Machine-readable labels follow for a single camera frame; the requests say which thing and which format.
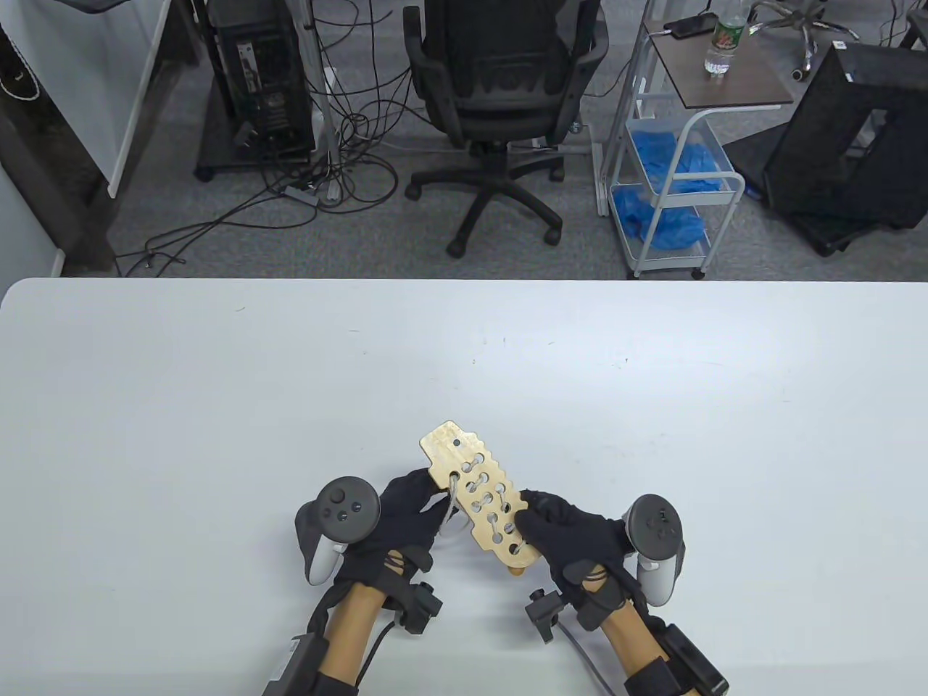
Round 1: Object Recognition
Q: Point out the blue gloves pile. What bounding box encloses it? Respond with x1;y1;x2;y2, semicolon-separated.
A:
631;130;732;195
613;187;708;251

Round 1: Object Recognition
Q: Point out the person's left forearm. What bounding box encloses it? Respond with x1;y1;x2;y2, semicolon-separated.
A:
319;580;385;682

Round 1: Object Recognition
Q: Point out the tangle of black cables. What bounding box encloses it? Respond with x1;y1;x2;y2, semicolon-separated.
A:
116;0;436;276

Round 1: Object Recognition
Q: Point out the grey left wrist cable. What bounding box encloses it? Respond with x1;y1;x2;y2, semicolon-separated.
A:
355;623;396;686

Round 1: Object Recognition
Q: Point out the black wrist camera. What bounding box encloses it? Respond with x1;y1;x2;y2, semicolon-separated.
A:
526;589;565;645
397;580;444;635

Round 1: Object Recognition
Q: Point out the grey white hand controller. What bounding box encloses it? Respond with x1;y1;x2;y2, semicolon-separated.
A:
622;494;686;607
294;476;381;587

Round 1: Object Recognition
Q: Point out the white rolling cart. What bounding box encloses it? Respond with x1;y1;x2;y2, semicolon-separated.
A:
596;14;746;280

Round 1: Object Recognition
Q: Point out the white board panel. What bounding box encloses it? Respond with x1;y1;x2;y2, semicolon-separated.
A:
0;0;175;198

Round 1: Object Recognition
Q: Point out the grey white right hand controller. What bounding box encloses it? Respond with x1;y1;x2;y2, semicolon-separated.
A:
622;494;686;607

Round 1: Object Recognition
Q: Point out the silver metal pole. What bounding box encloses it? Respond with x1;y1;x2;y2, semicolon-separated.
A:
301;0;341;204

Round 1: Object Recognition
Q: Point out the black computer tower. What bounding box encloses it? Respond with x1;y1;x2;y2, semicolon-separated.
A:
209;0;317;157

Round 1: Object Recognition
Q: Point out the white rope with wooden needle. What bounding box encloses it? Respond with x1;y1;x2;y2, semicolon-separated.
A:
437;453;526;579

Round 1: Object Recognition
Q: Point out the brown side table top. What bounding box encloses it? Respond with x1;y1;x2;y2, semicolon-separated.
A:
645;20;796;109

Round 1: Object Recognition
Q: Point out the wooden crocodile lacing toy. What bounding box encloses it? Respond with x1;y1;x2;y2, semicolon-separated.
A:
419;420;541;573

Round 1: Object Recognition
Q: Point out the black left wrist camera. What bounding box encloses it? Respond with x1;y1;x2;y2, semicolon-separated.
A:
397;580;444;635

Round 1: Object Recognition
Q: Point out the clear plastic water bottle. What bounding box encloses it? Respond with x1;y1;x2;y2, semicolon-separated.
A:
703;0;750;77

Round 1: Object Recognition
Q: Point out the black right arm strap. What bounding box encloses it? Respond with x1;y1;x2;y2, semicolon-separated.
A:
623;656;679;696

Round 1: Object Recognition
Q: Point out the black flat stand base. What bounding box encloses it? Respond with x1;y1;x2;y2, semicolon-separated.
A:
724;129;900;258

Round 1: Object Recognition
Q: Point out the black left forearm box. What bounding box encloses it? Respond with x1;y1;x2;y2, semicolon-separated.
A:
262;634;323;696

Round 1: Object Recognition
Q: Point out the person's right hand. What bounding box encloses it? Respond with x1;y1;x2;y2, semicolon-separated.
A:
516;489;642;631

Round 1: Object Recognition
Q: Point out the grey white left hand controller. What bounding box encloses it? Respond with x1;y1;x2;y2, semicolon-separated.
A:
294;476;381;587

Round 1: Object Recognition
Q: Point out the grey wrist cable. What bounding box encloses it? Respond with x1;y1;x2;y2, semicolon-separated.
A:
355;623;396;686
558;623;617;696

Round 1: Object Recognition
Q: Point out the grey right wrist cable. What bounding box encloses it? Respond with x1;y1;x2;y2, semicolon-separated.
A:
558;623;617;696

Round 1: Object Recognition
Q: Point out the person's right forearm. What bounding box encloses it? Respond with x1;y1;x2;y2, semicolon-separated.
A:
602;605;668;679

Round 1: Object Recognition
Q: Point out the black right forearm box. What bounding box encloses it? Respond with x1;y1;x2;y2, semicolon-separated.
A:
649;620;729;696

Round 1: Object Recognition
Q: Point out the black phone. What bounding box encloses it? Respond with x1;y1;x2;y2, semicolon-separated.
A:
663;14;718;38

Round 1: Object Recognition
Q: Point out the person's left hand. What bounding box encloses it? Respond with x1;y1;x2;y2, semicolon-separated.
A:
337;469;454;610

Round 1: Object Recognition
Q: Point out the black office chair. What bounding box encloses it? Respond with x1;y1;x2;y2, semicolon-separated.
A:
403;0;610;258

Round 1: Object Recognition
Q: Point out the black mesh box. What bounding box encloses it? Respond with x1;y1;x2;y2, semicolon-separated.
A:
765;42;928;233

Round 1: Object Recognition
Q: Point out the chrome chair base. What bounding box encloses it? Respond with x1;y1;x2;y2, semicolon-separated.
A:
747;0;863;80

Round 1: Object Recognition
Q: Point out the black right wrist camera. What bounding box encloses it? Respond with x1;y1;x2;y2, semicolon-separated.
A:
526;589;565;645

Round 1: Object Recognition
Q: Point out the black wheeled platform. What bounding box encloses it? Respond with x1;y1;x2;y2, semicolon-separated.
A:
194;94;320;182

